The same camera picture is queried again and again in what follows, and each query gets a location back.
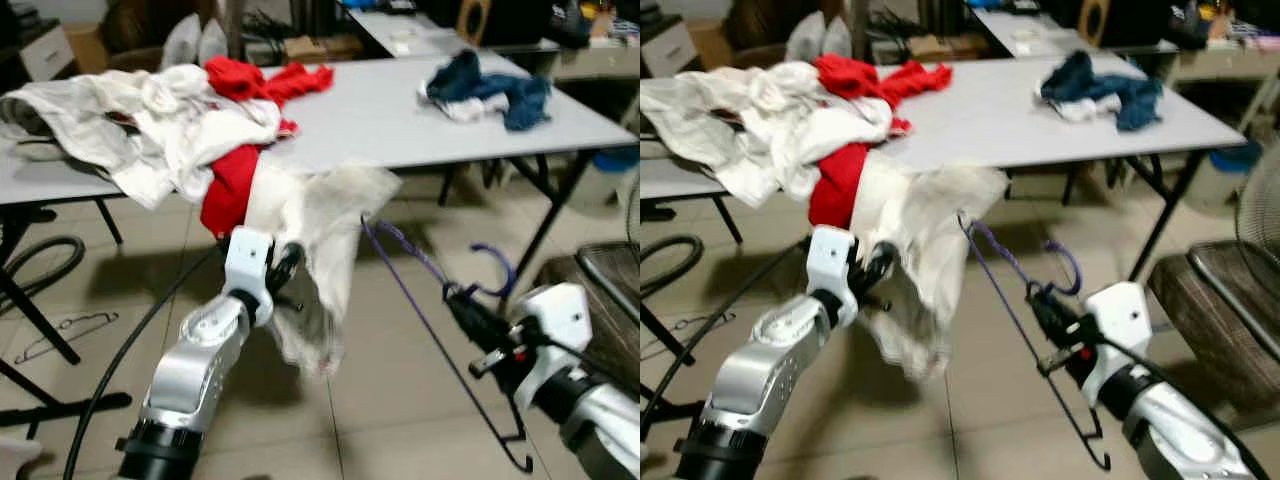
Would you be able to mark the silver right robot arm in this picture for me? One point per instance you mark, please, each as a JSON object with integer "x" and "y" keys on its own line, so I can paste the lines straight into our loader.
{"x": 600, "y": 420}
{"x": 1180, "y": 430}

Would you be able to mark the tall brown cardboard box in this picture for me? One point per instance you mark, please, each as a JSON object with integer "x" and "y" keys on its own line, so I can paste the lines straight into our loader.
{"x": 712, "y": 42}
{"x": 90, "y": 45}

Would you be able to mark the small white garment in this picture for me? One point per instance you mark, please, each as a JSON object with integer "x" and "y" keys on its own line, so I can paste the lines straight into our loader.
{"x": 470, "y": 108}
{"x": 1085, "y": 108}

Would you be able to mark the red cloth garment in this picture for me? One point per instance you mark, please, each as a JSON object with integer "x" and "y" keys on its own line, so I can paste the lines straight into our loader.
{"x": 838, "y": 185}
{"x": 850, "y": 75}
{"x": 230, "y": 190}
{"x": 240, "y": 78}

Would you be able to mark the white crumpled garment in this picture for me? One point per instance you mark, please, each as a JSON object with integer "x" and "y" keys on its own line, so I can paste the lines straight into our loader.
{"x": 830, "y": 135}
{"x": 200, "y": 135}

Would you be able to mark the white drawer box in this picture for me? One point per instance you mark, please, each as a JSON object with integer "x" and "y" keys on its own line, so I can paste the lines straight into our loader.
{"x": 668, "y": 48}
{"x": 45, "y": 52}

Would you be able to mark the black bag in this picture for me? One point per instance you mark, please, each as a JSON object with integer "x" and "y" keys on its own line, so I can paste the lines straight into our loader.
{"x": 568, "y": 25}
{"x": 1185, "y": 25}

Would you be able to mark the brown woven chair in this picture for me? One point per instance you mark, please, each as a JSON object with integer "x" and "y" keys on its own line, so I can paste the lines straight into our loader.
{"x": 600, "y": 290}
{"x": 1210, "y": 320}

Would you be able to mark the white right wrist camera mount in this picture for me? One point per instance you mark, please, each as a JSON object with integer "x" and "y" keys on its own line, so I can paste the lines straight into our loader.
{"x": 555, "y": 320}
{"x": 1120, "y": 320}

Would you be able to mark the wooden speaker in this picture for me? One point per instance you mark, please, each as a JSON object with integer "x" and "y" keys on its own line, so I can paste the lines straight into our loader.
{"x": 473, "y": 20}
{"x": 1095, "y": 20}

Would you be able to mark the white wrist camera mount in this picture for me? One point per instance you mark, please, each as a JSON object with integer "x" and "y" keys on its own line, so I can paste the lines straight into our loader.
{"x": 555, "y": 320}
{"x": 1120, "y": 320}
{"x": 247, "y": 265}
{"x": 828, "y": 265}

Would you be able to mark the blue round bin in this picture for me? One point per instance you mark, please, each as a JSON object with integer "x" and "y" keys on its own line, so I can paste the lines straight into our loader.
{"x": 615, "y": 160}
{"x": 1233, "y": 158}

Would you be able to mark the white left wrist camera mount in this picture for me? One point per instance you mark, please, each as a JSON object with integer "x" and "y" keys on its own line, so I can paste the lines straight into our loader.
{"x": 828, "y": 265}
{"x": 247, "y": 265}

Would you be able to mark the beige desk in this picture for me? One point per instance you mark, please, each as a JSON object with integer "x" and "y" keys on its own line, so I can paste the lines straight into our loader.
{"x": 600, "y": 60}
{"x": 1230, "y": 65}

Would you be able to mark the white pillow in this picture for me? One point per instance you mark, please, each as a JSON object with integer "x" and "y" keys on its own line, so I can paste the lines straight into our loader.
{"x": 808, "y": 40}
{"x": 837, "y": 40}
{"x": 183, "y": 45}
{"x": 212, "y": 45}

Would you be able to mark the blue denim garment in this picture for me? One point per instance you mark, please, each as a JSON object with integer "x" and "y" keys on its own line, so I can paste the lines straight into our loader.
{"x": 1075, "y": 80}
{"x": 460, "y": 80}

